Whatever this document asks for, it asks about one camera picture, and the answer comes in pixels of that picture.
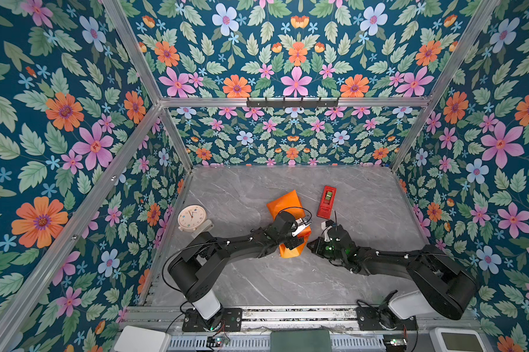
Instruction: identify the red tape dispenser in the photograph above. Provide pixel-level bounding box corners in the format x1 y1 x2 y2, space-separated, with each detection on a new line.
317 186 336 219

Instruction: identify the round white analog clock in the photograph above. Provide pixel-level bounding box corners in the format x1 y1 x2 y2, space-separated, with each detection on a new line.
177 205 207 233

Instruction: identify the yellow wrapping paper sheet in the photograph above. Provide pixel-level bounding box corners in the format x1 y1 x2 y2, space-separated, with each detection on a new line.
265 188 313 260

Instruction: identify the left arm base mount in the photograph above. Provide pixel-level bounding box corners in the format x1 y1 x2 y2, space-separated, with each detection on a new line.
182 307 243 333

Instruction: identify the green centre box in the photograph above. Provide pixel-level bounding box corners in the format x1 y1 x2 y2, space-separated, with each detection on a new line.
270 329 332 352

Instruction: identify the white box bottom left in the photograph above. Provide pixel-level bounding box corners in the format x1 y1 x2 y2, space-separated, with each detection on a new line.
113 326 172 352

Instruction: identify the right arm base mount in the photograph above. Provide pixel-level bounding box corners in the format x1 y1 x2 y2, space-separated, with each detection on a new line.
355 302 417 331

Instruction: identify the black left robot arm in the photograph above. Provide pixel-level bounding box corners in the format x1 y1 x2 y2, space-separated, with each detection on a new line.
166 210 311 324

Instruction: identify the white device bottom right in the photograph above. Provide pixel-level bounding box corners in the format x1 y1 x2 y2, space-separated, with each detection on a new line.
430 327 492 352

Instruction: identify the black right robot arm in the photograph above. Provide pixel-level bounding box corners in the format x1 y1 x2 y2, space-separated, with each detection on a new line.
307 221 480 321

